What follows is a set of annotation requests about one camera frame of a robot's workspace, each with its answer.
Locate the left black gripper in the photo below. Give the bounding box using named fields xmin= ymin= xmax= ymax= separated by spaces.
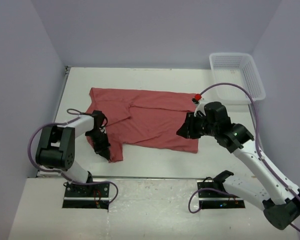
xmin=85 ymin=129 xmax=111 ymax=160

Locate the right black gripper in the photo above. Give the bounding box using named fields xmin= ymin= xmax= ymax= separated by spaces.
xmin=176 ymin=112 xmax=218 ymax=139

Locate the red t shirt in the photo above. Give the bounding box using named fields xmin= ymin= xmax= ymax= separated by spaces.
xmin=86 ymin=87 xmax=199 ymax=163

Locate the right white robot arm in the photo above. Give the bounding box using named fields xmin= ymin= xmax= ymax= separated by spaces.
xmin=176 ymin=99 xmax=300 ymax=230

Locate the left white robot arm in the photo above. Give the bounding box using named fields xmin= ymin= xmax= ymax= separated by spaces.
xmin=28 ymin=110 xmax=111 ymax=197

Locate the white plastic basket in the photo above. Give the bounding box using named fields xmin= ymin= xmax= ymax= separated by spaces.
xmin=209 ymin=52 xmax=266 ymax=105

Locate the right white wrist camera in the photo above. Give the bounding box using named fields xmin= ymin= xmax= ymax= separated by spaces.
xmin=192 ymin=94 xmax=209 ymax=117

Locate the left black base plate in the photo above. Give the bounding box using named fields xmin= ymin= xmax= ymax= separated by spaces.
xmin=62 ymin=182 xmax=110 ymax=210

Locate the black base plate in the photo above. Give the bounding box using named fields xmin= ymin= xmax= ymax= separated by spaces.
xmin=197 ymin=177 xmax=246 ymax=210
xmin=62 ymin=182 xmax=110 ymax=210

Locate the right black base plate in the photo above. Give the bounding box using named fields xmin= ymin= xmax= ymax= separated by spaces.
xmin=197 ymin=177 xmax=246 ymax=210

